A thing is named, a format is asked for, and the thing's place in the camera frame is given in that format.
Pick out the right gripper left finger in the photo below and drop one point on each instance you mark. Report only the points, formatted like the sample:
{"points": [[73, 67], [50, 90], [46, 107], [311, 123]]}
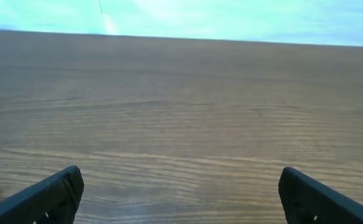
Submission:
{"points": [[44, 202]]}

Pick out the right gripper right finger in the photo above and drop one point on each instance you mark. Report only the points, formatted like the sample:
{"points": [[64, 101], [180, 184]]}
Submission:
{"points": [[312, 202]]}

